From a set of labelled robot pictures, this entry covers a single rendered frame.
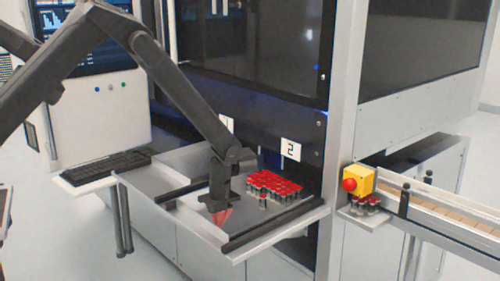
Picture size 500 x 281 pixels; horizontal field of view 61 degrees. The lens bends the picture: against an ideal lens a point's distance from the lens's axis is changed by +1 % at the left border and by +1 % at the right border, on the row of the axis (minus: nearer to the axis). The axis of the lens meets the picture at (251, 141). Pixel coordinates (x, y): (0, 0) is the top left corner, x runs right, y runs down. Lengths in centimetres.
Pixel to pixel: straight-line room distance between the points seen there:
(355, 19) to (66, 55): 72
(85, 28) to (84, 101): 108
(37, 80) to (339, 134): 80
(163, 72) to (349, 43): 54
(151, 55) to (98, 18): 11
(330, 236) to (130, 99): 106
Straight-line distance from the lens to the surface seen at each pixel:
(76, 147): 188
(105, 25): 78
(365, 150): 137
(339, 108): 123
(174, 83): 88
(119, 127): 195
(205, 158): 166
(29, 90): 81
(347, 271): 158
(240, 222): 125
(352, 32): 118
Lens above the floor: 155
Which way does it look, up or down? 21 degrees down
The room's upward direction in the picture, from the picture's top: 1 degrees clockwise
